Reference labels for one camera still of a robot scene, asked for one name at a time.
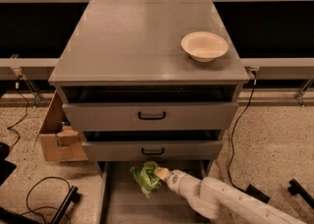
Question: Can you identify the green rice chip bag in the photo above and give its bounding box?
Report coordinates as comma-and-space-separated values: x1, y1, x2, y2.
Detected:
130, 161, 162, 199

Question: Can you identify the black power adapter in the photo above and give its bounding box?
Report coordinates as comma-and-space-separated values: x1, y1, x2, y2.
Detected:
246, 185, 270, 203

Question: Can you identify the black cable loop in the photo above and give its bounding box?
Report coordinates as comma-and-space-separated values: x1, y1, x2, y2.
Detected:
20, 176, 73, 224

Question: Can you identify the grey drawer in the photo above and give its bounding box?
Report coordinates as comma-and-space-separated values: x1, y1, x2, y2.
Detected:
63, 102, 238, 132
96, 161, 214, 224
82, 140, 222, 161

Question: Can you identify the grey top drawer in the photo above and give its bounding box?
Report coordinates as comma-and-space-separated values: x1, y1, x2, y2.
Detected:
63, 102, 238, 132

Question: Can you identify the black cable left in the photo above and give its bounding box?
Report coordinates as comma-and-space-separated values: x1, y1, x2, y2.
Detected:
6, 75, 29, 150

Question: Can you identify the black cable right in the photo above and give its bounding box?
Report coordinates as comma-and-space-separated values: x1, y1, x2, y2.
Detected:
227, 70, 256, 194

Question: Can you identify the cardboard box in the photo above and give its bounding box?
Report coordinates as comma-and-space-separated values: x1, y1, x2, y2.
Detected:
38, 92, 87, 161

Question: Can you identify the grey drawer cabinet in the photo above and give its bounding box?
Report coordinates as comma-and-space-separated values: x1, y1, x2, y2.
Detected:
47, 0, 250, 224

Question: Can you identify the black stand leg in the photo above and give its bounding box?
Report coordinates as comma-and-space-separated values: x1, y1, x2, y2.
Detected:
50, 186, 80, 224
288, 179, 314, 209

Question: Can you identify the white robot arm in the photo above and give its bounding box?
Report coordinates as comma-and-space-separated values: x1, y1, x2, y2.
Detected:
154, 167, 306, 224

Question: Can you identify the black stand leg right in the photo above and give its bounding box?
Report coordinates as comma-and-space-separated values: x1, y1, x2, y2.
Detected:
288, 179, 314, 209

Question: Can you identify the black stand leg left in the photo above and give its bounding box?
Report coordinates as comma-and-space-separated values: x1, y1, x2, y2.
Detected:
50, 186, 80, 224

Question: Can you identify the grey bottom drawer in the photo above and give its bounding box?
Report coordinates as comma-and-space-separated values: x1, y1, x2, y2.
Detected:
96, 161, 214, 224

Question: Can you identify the white paper bowl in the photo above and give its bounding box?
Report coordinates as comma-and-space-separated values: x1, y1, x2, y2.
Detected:
181, 31, 229, 63

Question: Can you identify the grey middle drawer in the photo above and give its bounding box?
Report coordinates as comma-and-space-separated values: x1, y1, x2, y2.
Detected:
82, 140, 222, 161

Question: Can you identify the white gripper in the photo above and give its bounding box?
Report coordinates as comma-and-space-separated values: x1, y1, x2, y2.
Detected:
154, 167, 201, 198

